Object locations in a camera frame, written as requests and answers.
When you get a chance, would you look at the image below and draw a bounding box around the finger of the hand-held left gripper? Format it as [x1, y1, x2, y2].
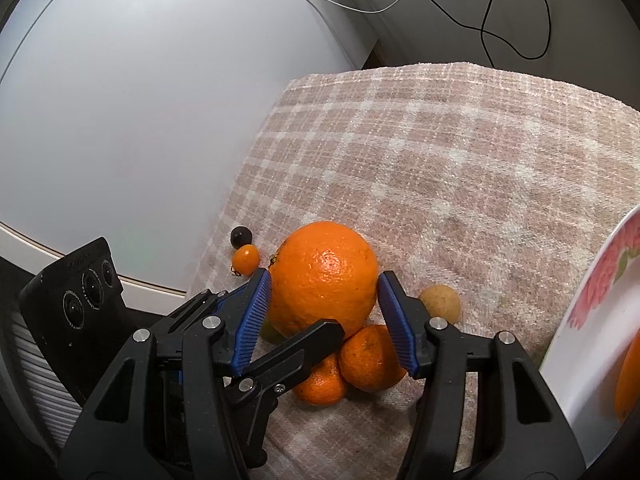
[220, 319, 346, 468]
[165, 288, 237, 327]

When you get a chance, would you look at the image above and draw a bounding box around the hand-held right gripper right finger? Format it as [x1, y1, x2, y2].
[376, 270, 587, 480]

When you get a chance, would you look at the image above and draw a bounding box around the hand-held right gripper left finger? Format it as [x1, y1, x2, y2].
[57, 268, 272, 480]

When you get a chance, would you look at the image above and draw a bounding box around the tangerine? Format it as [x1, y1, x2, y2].
[338, 324, 408, 393]
[612, 330, 640, 423]
[292, 352, 349, 407]

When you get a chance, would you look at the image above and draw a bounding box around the brown kiwi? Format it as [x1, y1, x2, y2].
[418, 284, 462, 326]

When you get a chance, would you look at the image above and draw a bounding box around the small orange tomato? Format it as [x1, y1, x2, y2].
[231, 243, 261, 276]

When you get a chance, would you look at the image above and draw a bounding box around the large orange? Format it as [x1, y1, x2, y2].
[267, 221, 380, 338]

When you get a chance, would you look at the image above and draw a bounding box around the floral white plate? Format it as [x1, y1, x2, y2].
[537, 206, 640, 473]

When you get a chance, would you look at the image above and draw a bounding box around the white ribbed panel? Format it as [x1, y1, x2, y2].
[0, 304, 84, 449]

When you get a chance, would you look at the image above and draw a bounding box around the white furniture panel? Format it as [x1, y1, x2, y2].
[0, 0, 379, 307]

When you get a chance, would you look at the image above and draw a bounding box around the black cable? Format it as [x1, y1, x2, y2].
[417, 0, 496, 69]
[480, 0, 553, 61]

